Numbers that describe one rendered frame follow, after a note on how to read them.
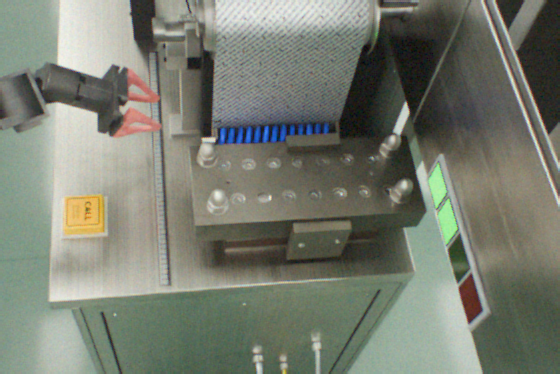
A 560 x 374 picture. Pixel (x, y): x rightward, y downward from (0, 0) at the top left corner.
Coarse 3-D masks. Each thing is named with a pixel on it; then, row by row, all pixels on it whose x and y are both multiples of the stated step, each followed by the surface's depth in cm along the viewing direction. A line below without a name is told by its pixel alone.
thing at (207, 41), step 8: (208, 0) 102; (208, 8) 103; (208, 16) 103; (368, 16) 106; (208, 24) 103; (368, 24) 107; (208, 32) 104; (368, 32) 108; (208, 40) 105; (208, 48) 108
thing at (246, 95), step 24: (216, 72) 111; (240, 72) 112; (264, 72) 112; (288, 72) 113; (312, 72) 114; (336, 72) 115; (216, 96) 116; (240, 96) 117; (264, 96) 118; (288, 96) 119; (312, 96) 120; (336, 96) 120; (216, 120) 122; (240, 120) 123; (264, 120) 124; (288, 120) 125; (312, 120) 126; (336, 120) 127
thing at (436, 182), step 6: (438, 168) 102; (432, 174) 105; (438, 174) 103; (432, 180) 105; (438, 180) 103; (432, 186) 105; (438, 186) 103; (444, 186) 101; (432, 192) 105; (438, 192) 103; (444, 192) 101; (438, 198) 103; (438, 204) 103
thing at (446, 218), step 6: (444, 204) 101; (444, 210) 101; (450, 210) 99; (438, 216) 103; (444, 216) 101; (450, 216) 99; (444, 222) 101; (450, 222) 99; (444, 228) 101; (450, 228) 99; (456, 228) 97; (444, 234) 102; (450, 234) 99
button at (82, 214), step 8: (64, 200) 126; (72, 200) 126; (80, 200) 126; (88, 200) 126; (96, 200) 126; (64, 208) 125; (72, 208) 125; (80, 208) 125; (88, 208) 125; (96, 208) 126; (64, 216) 124; (72, 216) 124; (80, 216) 124; (88, 216) 125; (96, 216) 125; (64, 224) 123; (72, 224) 123; (80, 224) 124; (88, 224) 124; (96, 224) 124; (64, 232) 124; (72, 232) 124; (80, 232) 124; (88, 232) 125; (96, 232) 125
